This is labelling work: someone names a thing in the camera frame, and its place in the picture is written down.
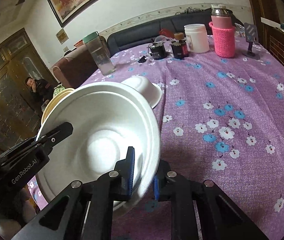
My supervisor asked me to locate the large white foam bowl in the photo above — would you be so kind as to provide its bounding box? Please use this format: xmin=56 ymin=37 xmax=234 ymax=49
xmin=36 ymin=81 xmax=160 ymax=217

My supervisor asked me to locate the cream plastic bowl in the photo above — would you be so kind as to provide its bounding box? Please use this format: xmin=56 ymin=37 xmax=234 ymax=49
xmin=41 ymin=88 xmax=74 ymax=124

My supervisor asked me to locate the small white foam bowl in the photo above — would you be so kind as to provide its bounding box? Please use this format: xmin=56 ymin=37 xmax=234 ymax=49
xmin=121 ymin=76 xmax=163 ymax=108

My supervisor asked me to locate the white gloved left hand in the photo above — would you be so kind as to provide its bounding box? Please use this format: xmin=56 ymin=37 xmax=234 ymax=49
xmin=0 ymin=189 xmax=36 ymax=239

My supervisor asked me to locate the wooden door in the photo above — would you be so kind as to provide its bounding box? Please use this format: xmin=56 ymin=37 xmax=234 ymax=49
xmin=0 ymin=29 xmax=57 ymax=154

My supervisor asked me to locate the seated man in black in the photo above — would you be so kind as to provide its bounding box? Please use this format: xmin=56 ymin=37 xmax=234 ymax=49
xmin=25 ymin=77 xmax=54 ymax=111

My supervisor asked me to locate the brown armchair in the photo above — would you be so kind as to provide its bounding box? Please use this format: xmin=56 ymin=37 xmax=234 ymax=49
xmin=52 ymin=45 xmax=98 ymax=89

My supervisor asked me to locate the black binder clip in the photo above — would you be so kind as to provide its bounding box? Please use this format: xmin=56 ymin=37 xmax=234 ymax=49
xmin=138 ymin=56 xmax=146 ymax=63

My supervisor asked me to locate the black red jar cork lid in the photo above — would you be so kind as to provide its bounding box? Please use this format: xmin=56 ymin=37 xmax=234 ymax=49
xmin=171 ymin=33 xmax=189 ymax=60

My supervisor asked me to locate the clear bottle green lid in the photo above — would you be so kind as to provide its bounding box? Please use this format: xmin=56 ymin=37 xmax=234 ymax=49
xmin=83 ymin=31 xmax=115 ymax=76

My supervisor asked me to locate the black round tin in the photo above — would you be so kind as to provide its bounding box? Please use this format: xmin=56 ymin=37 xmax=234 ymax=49
xmin=148 ymin=42 xmax=167 ymax=60

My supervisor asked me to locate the white plastic jar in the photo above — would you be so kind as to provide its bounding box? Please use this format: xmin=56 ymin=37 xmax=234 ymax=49
xmin=184 ymin=24 xmax=210 ymax=54

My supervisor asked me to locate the pink knit-sleeved thermos bottle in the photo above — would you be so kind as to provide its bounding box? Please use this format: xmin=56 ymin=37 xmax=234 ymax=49
xmin=209 ymin=4 xmax=235 ymax=58

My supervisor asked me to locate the black phone stand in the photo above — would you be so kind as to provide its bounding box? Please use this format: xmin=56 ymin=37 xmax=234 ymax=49
xmin=242 ymin=23 xmax=260 ymax=60

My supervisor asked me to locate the black leather sofa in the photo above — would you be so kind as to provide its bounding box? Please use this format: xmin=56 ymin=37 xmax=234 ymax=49
xmin=106 ymin=8 xmax=244 ymax=57

